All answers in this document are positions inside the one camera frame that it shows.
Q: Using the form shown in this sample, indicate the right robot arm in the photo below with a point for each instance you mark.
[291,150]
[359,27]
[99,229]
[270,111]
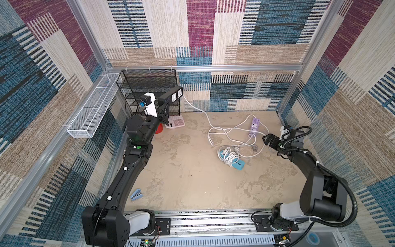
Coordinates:
[324,196]

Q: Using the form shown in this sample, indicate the blue stapler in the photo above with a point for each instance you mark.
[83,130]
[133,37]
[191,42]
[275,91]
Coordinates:
[137,194]

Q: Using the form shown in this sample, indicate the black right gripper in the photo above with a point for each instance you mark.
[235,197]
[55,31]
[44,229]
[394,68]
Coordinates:
[274,141]

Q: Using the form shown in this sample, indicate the teal power strip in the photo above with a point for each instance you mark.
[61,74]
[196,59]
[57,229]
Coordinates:
[231,158]

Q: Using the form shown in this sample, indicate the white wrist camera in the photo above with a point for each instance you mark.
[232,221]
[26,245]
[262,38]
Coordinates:
[287,132]
[148,100]

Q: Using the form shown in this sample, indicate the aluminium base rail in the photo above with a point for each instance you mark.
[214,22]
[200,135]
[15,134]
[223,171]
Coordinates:
[229,228]

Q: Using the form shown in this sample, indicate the pink white calculator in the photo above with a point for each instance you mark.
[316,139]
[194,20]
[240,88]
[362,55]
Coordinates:
[175,122]

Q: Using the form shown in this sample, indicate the black power strip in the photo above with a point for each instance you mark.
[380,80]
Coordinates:
[171,96]

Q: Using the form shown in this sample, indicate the purple power strip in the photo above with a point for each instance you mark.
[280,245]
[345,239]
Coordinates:
[254,126]

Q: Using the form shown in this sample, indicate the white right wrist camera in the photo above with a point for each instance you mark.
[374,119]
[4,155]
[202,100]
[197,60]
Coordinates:
[287,132]

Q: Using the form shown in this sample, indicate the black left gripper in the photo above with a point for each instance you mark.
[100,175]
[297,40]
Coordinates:
[162,116]

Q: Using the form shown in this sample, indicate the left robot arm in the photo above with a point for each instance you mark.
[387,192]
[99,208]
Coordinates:
[105,225]

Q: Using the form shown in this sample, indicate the black wire mesh shelf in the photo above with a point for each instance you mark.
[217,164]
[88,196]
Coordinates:
[135,83]

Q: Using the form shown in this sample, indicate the red metal pencil cup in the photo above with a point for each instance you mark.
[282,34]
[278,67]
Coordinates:
[159,129]

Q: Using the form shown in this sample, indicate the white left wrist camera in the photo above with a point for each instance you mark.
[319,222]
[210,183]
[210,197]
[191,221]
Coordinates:
[148,100]

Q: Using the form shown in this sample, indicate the white wire mesh basket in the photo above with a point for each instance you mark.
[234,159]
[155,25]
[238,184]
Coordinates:
[88,119]

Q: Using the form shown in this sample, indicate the teal tape roll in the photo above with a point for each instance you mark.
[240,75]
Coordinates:
[313,239]

